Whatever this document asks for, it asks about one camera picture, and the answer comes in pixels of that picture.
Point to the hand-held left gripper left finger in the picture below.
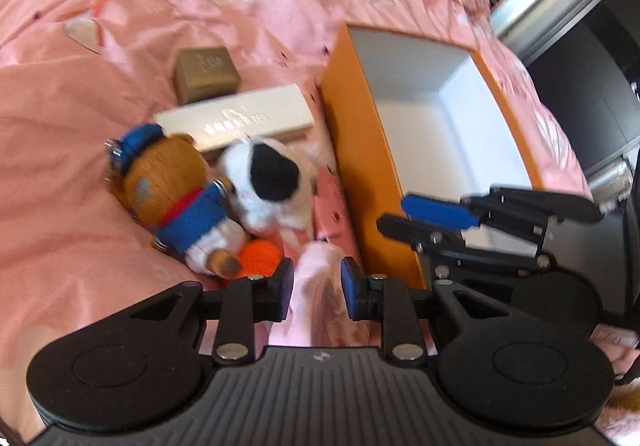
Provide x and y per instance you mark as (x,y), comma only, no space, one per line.
(285,287)

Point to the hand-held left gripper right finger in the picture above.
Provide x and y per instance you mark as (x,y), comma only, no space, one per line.
(350,288)

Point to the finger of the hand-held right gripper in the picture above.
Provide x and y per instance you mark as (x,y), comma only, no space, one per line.
(420,231)
(440,211)

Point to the pink cloth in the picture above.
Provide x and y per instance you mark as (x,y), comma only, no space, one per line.
(320,296)

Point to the orange cardboard box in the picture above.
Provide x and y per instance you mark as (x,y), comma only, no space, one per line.
(370,141)

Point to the white long box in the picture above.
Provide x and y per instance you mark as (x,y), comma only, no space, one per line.
(240,119)

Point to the gold square box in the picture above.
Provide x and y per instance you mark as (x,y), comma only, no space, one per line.
(205,71)

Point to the orange crocheted ball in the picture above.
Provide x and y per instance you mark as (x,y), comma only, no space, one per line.
(257,258)

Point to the pink small box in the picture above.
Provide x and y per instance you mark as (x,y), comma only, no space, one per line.
(332,206)

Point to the white and black dog plush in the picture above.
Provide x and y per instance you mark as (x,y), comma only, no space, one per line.
(270,176)

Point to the brown bear plush blue outfit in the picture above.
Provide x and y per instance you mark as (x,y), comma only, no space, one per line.
(165,176)

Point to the dark cabinet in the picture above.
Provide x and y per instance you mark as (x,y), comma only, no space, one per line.
(585,91)

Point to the pink printed blanket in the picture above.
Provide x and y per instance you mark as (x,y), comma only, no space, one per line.
(150,1)

